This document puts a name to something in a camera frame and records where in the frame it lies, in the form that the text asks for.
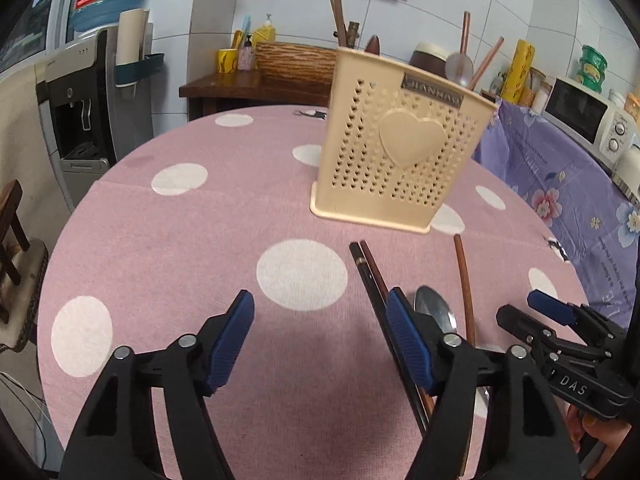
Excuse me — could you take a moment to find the woven basket sink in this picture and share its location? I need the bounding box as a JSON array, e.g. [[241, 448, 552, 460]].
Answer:
[[254, 41, 338, 85]]

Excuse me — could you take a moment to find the grey water dispenser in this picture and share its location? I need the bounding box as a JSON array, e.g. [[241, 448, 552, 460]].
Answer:
[[35, 27, 151, 211]]

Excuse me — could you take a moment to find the dark wooden stool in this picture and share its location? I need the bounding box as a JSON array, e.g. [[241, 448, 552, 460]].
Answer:
[[0, 180, 31, 326]]

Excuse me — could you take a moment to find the window frame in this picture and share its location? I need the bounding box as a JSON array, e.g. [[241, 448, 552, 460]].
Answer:
[[0, 0, 66, 76]]

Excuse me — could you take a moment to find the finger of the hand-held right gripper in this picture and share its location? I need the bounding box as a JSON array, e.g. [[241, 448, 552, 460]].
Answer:
[[496, 303, 562, 362], [527, 289, 627, 347]]

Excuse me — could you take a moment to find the purple floral cloth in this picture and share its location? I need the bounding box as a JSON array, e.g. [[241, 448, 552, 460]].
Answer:
[[472, 100, 640, 331]]

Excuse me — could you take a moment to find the bronze faucet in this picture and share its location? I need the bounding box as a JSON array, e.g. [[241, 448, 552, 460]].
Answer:
[[334, 21, 362, 50]]

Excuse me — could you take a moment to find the pink small bottle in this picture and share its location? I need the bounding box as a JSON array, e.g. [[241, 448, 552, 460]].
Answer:
[[237, 35, 256, 71]]

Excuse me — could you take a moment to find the dark wooden cabinet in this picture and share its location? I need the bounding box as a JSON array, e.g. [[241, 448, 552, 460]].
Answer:
[[179, 71, 333, 123]]

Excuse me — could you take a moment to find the black chopstick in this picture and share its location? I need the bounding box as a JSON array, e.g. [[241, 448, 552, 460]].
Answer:
[[349, 242, 432, 433]]

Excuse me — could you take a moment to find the green noodle cup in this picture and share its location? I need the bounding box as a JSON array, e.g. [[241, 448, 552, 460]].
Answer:
[[581, 45, 608, 68]]

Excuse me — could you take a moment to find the yellow soap dispenser bottle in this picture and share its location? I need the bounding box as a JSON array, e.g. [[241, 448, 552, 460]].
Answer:
[[251, 12, 277, 51]]

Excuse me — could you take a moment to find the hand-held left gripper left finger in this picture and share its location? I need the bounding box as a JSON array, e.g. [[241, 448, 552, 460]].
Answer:
[[59, 289, 256, 480]]

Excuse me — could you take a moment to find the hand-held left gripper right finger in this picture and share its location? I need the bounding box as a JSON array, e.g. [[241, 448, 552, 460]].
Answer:
[[386, 287, 583, 480]]

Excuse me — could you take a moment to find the beige paper cup tube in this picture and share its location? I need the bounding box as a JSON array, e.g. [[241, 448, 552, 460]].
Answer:
[[117, 8, 150, 66]]

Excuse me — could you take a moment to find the person's right hand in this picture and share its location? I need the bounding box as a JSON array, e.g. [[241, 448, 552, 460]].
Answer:
[[570, 402, 633, 466]]

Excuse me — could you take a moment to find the beige perforated utensil holder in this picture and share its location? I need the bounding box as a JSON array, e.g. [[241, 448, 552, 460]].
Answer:
[[310, 46, 502, 235]]

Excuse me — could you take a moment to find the pink polka dot tablecloth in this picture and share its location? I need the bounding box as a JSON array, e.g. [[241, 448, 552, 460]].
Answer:
[[37, 105, 591, 480]]

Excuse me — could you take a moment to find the blue cup holder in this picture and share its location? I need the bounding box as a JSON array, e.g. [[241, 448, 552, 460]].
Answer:
[[112, 52, 166, 86]]

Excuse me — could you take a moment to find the yellow roll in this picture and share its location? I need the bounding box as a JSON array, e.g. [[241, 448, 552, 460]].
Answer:
[[500, 39, 536, 106]]

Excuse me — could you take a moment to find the glass jar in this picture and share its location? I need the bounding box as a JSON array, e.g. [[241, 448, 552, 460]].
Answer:
[[530, 67, 548, 111]]

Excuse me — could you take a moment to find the white microwave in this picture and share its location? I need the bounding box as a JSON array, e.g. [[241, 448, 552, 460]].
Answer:
[[542, 76, 638, 171]]

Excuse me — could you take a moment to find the brown white rice cooker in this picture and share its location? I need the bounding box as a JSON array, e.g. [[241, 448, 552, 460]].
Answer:
[[411, 41, 473, 81]]

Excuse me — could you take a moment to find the yellow cup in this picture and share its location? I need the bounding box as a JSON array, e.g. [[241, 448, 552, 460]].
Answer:
[[216, 48, 239, 75]]

